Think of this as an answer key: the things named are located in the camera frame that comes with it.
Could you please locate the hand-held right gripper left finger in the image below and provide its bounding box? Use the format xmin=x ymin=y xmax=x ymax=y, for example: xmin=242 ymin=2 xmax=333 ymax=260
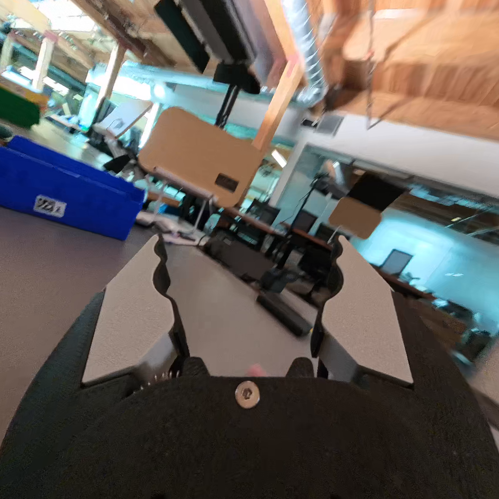
xmin=81 ymin=234 xmax=188 ymax=386

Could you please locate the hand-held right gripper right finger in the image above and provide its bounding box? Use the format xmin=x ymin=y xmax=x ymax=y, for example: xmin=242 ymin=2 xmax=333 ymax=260
xmin=311 ymin=235 xmax=414 ymax=387

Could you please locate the black bar-shaped device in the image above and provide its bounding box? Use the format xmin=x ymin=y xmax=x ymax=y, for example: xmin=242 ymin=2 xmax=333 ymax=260
xmin=256 ymin=292 xmax=313 ymax=337

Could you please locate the blue-grey device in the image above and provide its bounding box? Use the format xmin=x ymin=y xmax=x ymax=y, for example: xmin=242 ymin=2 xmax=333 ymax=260
xmin=260 ymin=269 xmax=301 ymax=294

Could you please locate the small tan divider panel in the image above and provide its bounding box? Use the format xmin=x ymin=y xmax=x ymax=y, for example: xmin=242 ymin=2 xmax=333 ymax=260
xmin=328 ymin=196 xmax=383 ymax=239

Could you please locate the black box on table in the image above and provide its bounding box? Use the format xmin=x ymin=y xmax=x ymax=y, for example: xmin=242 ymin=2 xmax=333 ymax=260
xmin=206 ymin=234 xmax=274 ymax=282

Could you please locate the blue plastic bin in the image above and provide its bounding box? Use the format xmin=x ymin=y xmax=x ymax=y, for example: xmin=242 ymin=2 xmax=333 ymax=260
xmin=0 ymin=135 xmax=147 ymax=241

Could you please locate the large tan divider panel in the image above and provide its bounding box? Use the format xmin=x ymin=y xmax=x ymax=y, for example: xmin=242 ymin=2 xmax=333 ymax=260
xmin=138 ymin=107 xmax=266 ymax=208

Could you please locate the green plastic bin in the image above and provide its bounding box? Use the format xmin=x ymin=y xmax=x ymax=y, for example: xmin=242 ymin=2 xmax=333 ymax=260
xmin=0 ymin=86 xmax=42 ymax=128

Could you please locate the black overhead monitor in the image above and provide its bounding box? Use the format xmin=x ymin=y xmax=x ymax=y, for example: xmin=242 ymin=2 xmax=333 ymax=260
xmin=154 ymin=0 xmax=262 ymax=95

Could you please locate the silver ventilation duct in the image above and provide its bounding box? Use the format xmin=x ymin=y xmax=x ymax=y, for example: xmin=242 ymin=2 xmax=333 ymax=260
xmin=281 ymin=0 xmax=333 ymax=107

